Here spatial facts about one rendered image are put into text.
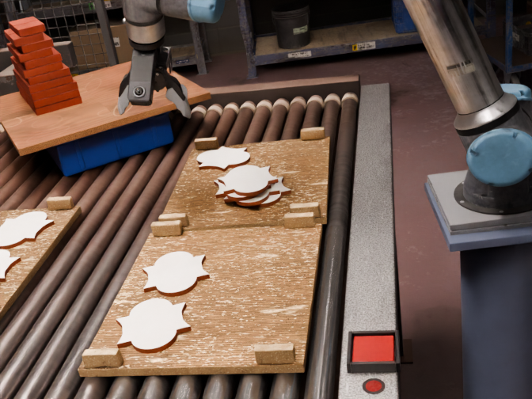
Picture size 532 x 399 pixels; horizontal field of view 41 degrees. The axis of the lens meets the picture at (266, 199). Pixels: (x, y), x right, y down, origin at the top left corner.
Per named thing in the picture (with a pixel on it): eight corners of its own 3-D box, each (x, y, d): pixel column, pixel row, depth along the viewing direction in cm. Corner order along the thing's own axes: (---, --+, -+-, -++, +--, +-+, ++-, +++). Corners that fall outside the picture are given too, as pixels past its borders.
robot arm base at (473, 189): (526, 173, 155) (526, 130, 151) (551, 204, 141) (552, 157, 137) (455, 183, 156) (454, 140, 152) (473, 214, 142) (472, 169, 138)
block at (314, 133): (325, 136, 177) (324, 126, 176) (325, 139, 176) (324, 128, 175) (301, 138, 178) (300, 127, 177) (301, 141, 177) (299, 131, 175)
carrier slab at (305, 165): (331, 141, 178) (330, 135, 177) (327, 224, 142) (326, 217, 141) (193, 153, 183) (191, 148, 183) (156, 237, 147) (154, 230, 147)
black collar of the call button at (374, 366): (399, 338, 109) (398, 329, 108) (400, 372, 103) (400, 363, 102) (349, 340, 111) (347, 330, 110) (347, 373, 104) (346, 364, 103)
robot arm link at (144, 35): (160, 28, 136) (117, 25, 136) (162, 47, 139) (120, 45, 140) (166, 5, 141) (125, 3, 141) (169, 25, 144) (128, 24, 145)
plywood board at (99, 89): (149, 62, 229) (147, 56, 228) (211, 98, 188) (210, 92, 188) (-10, 105, 212) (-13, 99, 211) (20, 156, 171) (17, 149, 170)
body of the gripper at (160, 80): (174, 70, 154) (169, 20, 145) (168, 95, 148) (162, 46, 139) (138, 67, 154) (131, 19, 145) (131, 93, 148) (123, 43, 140)
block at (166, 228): (184, 230, 145) (181, 218, 143) (181, 235, 143) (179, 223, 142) (154, 232, 146) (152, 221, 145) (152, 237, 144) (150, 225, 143)
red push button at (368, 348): (394, 342, 109) (393, 334, 108) (394, 369, 103) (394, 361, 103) (354, 343, 110) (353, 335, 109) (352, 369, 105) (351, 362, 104)
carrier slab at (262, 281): (322, 229, 140) (321, 222, 140) (305, 373, 105) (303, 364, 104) (151, 239, 147) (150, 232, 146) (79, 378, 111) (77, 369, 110)
